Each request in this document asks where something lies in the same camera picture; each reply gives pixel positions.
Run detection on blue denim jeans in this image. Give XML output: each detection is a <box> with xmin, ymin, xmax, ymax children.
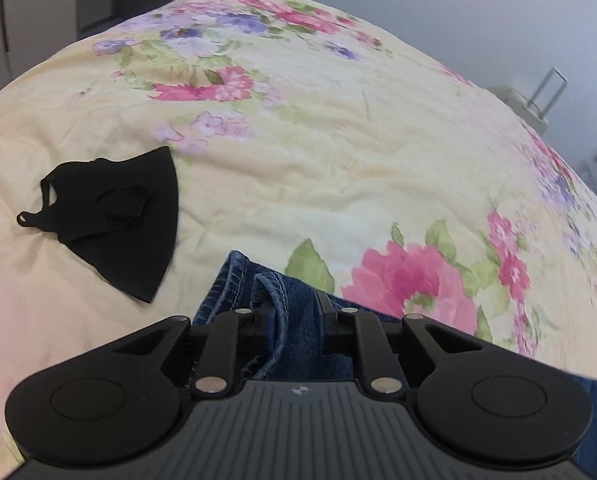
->
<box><xmin>192</xmin><ymin>250</ymin><xmax>597</xmax><ymax>479</ymax></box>

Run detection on black face mask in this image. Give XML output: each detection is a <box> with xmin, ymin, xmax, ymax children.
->
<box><xmin>16</xmin><ymin>146</ymin><xmax>179</xmax><ymax>304</ymax></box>

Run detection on floral yellow bed quilt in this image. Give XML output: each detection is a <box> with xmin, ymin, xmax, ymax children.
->
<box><xmin>0</xmin><ymin>0</ymin><xmax>597</xmax><ymax>479</ymax></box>

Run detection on cream suitcase with handle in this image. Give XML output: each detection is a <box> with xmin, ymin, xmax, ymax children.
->
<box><xmin>489</xmin><ymin>66</ymin><xmax>568</xmax><ymax>136</ymax></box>

